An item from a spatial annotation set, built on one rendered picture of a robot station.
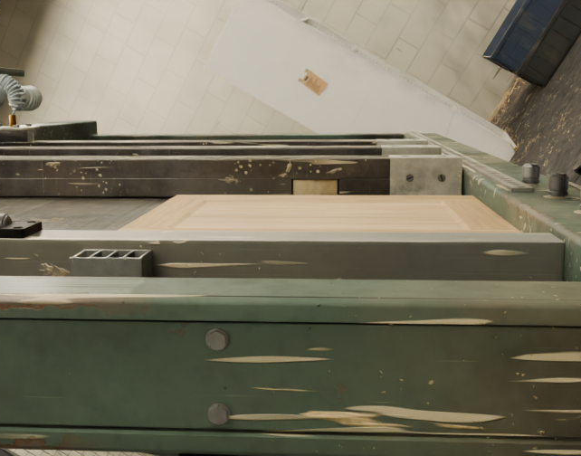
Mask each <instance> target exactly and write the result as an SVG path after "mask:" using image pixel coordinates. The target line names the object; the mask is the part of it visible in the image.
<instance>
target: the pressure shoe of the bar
mask: <svg viewBox="0 0 581 456"><path fill-rule="evenodd" d="M293 195H338V180H337V179H293Z"/></svg>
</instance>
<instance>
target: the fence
mask: <svg viewBox="0 0 581 456"><path fill-rule="evenodd" d="M82 250H152V265H153V278H229V279H319V280H499V281H563V272H564V257H565V243H564V242H563V241H561V240H560V239H558V238H557V237H556V236H555V235H553V234H552V233H392V232H231V231H70V230H41V231H39V232H37V233H34V234H31V235H29V236H27V237H25V238H0V276H48V277H71V275H70V257H73V256H74V255H76V254H78V253H79V252H82Z"/></svg>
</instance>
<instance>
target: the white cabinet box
mask: <svg viewBox="0 0 581 456"><path fill-rule="evenodd" d="M205 68H206V69H207V70H209V71H211V72H212V73H214V74H216V75H217V76H219V77H221V78H223V79H224V80H226V81H228V82H230V83H232V84H233V85H234V86H236V87H238V88H240V89H241V90H244V91H245V92H247V93H249V94H251V95H252V96H254V97H255V98H256V99H258V100H261V101H262V102H264V103H266V104H268V105H269V106H271V107H273V108H274V109H276V110H278V111H279V112H281V113H283V114H284V115H286V116H288V117H290V118H291V119H294V120H295V121H297V122H299V123H300V124H301V125H303V126H305V127H307V128H309V129H311V130H312V131H314V132H316V133H318V134H370V133H402V134H404V133H407V131H415V132H417V133H436V134H438V135H441V136H444V137H446V138H449V139H452V140H454V141H457V142H460V143H462V144H464V145H466V146H469V147H473V148H476V149H478V150H480V151H482V152H485V153H487V154H490V155H493V156H495V157H498V158H501V159H503V160H506V161H510V160H511V158H512V157H513V155H514V154H515V151H516V150H517V146H516V145H515V144H514V142H513V141H512V140H511V138H510V137H509V135H508V134H507V133H506V132H505V131H504V130H502V129H501V128H498V127H496V126H495V125H493V124H491V123H490V122H489V121H487V120H485V119H483V118H481V117H480V116H478V115H476V114H475V113H473V112H471V111H469V110H468V109H466V108H465V107H463V106H461V105H459V104H458V103H456V102H454V101H453V100H450V99H449V98H447V97H445V96H443V95H442V94H441V93H439V92H438V91H436V90H433V89H432V88H430V87H428V86H427V85H425V84H423V83H421V82H420V81H418V80H417V79H415V78H413V77H412V76H410V75H408V74H406V73H405V72H403V71H401V70H399V69H397V68H396V67H395V66H393V65H391V64H390V63H388V62H385V61H384V60H382V59H380V58H379V57H377V56H375V55H374V54H373V53H371V52H369V51H367V50H365V49H364V48H362V47H360V46H358V45H357V44H355V43H353V42H351V41H350V40H348V39H347V38H345V37H343V36H342V35H340V34H338V33H336V32H334V31H332V30H331V29H329V28H328V27H327V26H325V25H323V24H321V23H319V22H317V21H316V20H314V19H312V18H310V17H309V16H307V15H305V14H304V13H302V12H301V11H299V10H297V9H295V8H294V7H292V6H290V5H288V4H286V3H284V2H283V1H282V0H237V2H236V4H235V6H234V8H233V10H232V12H231V14H230V16H229V19H228V21H227V23H226V25H225V27H224V29H223V31H222V33H221V35H220V37H219V39H218V41H217V43H216V45H215V47H214V49H213V51H212V53H211V55H210V57H209V59H208V61H207V63H206V65H205Z"/></svg>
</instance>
